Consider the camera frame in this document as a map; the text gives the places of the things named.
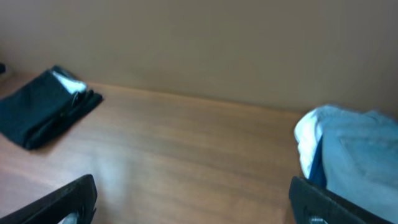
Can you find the white garment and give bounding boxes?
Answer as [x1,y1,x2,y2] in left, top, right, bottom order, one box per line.
[294,109,323,178]

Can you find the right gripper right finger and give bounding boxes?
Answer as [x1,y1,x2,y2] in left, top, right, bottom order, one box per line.
[289,176,391,224]

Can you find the blue t-shirt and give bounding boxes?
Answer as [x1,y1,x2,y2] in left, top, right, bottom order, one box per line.
[308,137,327,188]

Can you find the light blue denim shorts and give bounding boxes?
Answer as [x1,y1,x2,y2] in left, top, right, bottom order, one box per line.
[316,106,397,223]

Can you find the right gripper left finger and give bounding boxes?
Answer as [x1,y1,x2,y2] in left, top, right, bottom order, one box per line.
[1,174,98,224]

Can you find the black shorts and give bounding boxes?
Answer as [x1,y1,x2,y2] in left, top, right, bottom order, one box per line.
[1,65,103,150]

